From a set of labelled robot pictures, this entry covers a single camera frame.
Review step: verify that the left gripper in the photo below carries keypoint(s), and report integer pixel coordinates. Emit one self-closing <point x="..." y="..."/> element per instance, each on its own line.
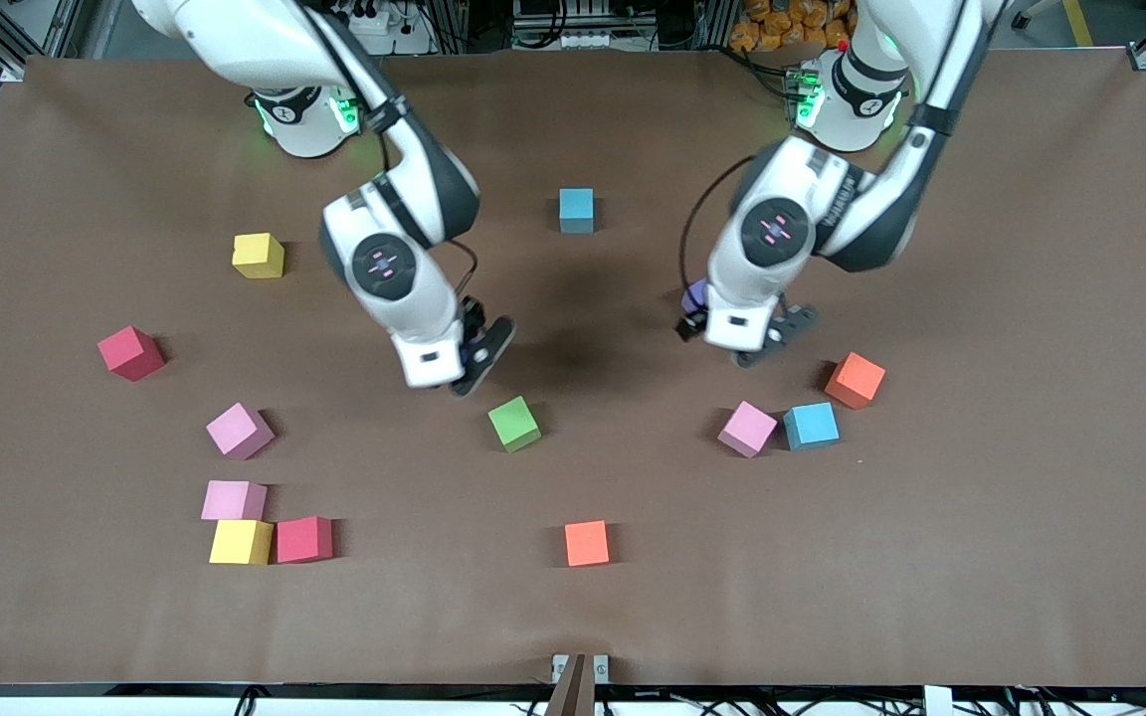
<point x="689" y="324"/>

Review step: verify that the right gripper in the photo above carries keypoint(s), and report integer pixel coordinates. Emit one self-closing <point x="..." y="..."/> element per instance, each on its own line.
<point x="474" y="314"/>

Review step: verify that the purple foam cube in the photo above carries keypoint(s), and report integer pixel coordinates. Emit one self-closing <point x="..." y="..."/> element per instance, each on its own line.
<point x="694" y="295"/>

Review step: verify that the pink foam cube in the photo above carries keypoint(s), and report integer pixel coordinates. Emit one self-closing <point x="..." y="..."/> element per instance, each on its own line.
<point x="238" y="431"/>
<point x="746" y="430"/>
<point x="232" y="500"/>

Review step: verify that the blue foam cube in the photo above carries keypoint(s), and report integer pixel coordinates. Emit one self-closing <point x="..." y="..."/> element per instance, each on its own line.
<point x="811" y="426"/>
<point x="576" y="207"/>

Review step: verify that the red foam cube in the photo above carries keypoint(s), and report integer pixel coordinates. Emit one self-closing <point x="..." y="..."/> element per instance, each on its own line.
<point x="130" y="353"/>
<point x="302" y="540"/>

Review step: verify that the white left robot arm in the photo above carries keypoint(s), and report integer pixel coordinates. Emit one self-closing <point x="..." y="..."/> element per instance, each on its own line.
<point x="742" y="278"/>

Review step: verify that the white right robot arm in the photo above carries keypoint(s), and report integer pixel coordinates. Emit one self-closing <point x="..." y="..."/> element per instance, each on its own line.
<point x="414" y="308"/>

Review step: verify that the green foam cube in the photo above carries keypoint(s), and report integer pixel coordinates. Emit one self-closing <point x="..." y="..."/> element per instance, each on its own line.
<point x="513" y="424"/>

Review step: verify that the orange foam cube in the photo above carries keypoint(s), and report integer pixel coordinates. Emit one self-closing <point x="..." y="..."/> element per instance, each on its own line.
<point x="586" y="544"/>
<point x="855" y="381"/>

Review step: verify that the yellow foam cube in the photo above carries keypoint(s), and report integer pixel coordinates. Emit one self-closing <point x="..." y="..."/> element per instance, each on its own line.
<point x="240" y="543"/>
<point x="257" y="257"/>

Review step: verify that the orange plastic bag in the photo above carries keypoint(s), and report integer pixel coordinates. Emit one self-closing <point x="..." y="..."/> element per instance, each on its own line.
<point x="782" y="25"/>

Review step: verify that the brown table cover sheet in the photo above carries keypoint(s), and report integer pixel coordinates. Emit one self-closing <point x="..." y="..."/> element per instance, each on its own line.
<point x="981" y="557"/>

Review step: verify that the white power strip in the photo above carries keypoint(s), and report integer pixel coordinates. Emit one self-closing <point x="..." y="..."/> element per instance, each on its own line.
<point x="374" y="20"/>
<point x="573" y="42"/>

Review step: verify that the small white block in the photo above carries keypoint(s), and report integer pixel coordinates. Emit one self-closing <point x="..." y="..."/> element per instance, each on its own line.
<point x="938" y="701"/>

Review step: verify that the metal mount bracket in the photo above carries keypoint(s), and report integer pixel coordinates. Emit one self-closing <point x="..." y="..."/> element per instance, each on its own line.
<point x="559" y="666"/>

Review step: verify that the brown mount strut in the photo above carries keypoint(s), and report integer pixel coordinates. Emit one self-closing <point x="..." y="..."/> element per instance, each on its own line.
<point x="573" y="691"/>

